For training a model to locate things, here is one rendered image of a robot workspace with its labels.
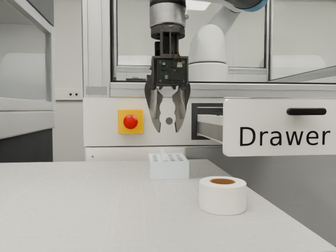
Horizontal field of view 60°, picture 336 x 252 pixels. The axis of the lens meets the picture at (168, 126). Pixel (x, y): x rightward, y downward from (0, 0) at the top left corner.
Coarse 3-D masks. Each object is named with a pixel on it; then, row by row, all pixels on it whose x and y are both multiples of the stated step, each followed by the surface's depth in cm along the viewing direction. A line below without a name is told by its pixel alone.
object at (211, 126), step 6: (198, 114) 89; (204, 114) 91; (210, 114) 91; (198, 120) 88; (204, 120) 81; (210, 120) 74; (216, 120) 69; (222, 120) 64; (198, 126) 87; (204, 126) 80; (210, 126) 73; (216, 126) 68; (222, 126) 63; (198, 132) 87; (204, 132) 80; (210, 132) 73; (216, 132) 68; (222, 132) 63; (210, 138) 74; (216, 138) 68; (222, 138) 63
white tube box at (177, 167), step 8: (152, 160) 65; (160, 160) 65; (168, 160) 65; (176, 160) 65; (184, 160) 65; (152, 168) 62; (160, 168) 62; (168, 168) 62; (176, 168) 62; (184, 168) 62; (152, 176) 62; (160, 176) 62; (168, 176) 62; (176, 176) 62; (184, 176) 62
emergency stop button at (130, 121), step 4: (128, 116) 80; (132, 116) 80; (124, 120) 80; (128, 120) 80; (132, 120) 80; (136, 120) 80; (124, 124) 80; (128, 124) 80; (132, 124) 80; (136, 124) 81; (128, 128) 80; (132, 128) 81
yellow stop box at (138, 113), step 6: (120, 114) 82; (126, 114) 82; (132, 114) 83; (138, 114) 83; (120, 120) 82; (138, 120) 83; (120, 126) 82; (138, 126) 83; (120, 132) 83; (126, 132) 83; (132, 132) 83; (138, 132) 83
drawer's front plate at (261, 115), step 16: (224, 112) 56; (240, 112) 56; (256, 112) 56; (272, 112) 57; (224, 128) 56; (256, 128) 56; (272, 128) 57; (288, 128) 57; (304, 128) 57; (320, 128) 58; (224, 144) 56; (256, 144) 57; (304, 144) 58; (320, 144) 58
